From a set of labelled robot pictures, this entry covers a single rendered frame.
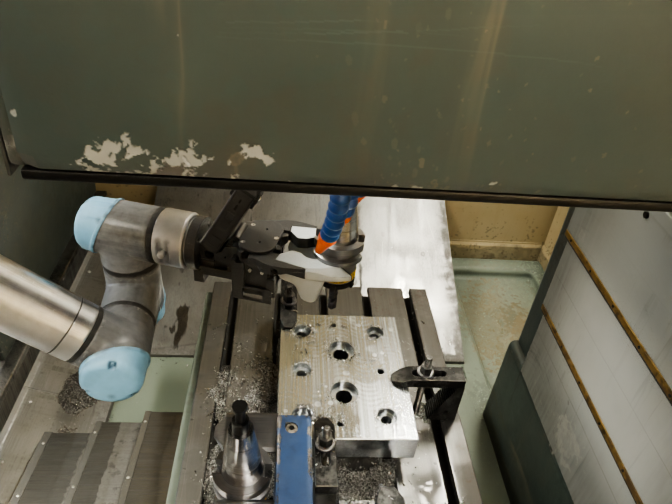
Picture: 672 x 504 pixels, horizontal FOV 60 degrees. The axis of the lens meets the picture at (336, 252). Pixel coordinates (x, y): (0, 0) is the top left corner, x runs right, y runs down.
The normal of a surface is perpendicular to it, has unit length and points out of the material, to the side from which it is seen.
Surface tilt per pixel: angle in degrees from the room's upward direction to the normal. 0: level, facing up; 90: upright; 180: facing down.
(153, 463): 8
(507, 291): 0
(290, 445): 0
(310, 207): 24
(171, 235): 49
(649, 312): 90
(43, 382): 17
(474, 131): 90
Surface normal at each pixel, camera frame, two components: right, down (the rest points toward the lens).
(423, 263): 0.10, -0.49
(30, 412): 0.38, -0.75
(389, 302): 0.09, -0.80
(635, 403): -0.99, -0.04
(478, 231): 0.05, 0.60
